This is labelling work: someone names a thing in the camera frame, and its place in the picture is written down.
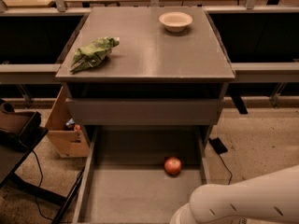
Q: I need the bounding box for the red apple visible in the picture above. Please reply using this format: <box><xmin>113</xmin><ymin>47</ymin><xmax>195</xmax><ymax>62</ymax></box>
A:
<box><xmin>164</xmin><ymin>157</ymin><xmax>182</xmax><ymax>175</ymax></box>

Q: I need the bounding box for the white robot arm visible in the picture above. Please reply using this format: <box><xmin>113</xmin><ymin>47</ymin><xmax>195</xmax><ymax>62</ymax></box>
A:
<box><xmin>170</xmin><ymin>165</ymin><xmax>299</xmax><ymax>224</ymax></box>

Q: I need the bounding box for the grey drawer cabinet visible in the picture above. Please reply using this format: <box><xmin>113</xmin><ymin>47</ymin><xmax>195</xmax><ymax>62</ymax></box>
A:
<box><xmin>55</xmin><ymin>7</ymin><xmax>235</xmax><ymax>141</ymax></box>

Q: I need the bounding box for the open grey middle drawer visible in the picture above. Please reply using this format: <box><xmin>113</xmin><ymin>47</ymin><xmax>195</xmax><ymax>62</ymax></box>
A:
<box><xmin>73</xmin><ymin>126</ymin><xmax>209</xmax><ymax>224</ymax></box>

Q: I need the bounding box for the green chip bag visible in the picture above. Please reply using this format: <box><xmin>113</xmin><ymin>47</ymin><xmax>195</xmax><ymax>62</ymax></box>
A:
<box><xmin>70</xmin><ymin>36</ymin><xmax>120</xmax><ymax>73</ymax></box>

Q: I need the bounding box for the cardboard box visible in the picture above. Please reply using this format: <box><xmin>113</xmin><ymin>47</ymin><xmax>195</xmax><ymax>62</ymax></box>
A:
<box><xmin>46</xmin><ymin>88</ymin><xmax>90</xmax><ymax>158</ymax></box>

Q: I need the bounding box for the white paper bowl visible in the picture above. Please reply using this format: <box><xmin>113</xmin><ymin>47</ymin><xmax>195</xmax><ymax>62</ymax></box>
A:
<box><xmin>159</xmin><ymin>12</ymin><xmax>192</xmax><ymax>33</ymax></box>

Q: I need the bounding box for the brown bag on table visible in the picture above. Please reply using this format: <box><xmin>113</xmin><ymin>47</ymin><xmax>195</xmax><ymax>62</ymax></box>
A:
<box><xmin>0</xmin><ymin>99</ymin><xmax>41</xmax><ymax>151</ymax></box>

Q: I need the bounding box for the black side table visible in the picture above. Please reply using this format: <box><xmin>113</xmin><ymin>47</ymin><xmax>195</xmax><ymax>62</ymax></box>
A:
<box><xmin>0</xmin><ymin>126</ymin><xmax>84</xmax><ymax>224</ymax></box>

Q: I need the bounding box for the black power adapter with cable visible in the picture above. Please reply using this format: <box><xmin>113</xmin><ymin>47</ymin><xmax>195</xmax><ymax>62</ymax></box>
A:
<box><xmin>208</xmin><ymin>137</ymin><xmax>233</xmax><ymax>185</ymax></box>

